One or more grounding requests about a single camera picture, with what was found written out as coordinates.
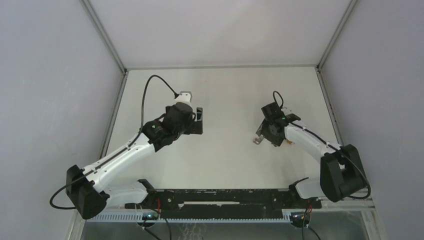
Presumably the left green circuit board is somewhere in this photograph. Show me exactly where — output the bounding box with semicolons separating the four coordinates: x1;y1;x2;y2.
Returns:
142;212;160;221

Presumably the right black camera cable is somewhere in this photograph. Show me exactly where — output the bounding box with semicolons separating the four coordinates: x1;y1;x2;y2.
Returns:
272;90;285;110

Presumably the silver metal faucet fitting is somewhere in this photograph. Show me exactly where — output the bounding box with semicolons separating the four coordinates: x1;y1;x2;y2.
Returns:
253;135;264;145

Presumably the black camera cable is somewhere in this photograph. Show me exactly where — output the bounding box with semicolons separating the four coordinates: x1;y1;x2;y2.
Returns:
272;90;285;110
140;74;180;133

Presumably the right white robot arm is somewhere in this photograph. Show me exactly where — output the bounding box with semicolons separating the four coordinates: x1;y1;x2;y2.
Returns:
254;102;371;208

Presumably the white slotted cable duct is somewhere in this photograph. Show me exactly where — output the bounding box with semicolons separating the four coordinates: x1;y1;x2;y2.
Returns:
87;211;291;223

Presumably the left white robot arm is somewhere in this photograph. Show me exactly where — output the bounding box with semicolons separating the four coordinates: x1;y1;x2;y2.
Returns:
65;102;203;220

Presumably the green circuit board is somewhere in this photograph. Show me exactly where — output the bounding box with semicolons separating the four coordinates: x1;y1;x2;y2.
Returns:
142;212;160;221
290;214;311;222

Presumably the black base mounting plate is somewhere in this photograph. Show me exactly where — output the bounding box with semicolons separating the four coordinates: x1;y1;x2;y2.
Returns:
124;188;322;217

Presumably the right green circuit board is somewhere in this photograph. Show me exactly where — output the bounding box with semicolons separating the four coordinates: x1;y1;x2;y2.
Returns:
290;214;311;222

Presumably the left black camera cable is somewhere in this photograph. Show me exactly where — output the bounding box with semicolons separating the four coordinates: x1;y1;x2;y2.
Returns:
140;74;180;133

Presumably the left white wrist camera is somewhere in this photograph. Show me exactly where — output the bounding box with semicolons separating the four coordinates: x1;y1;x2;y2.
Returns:
175;91;193;108

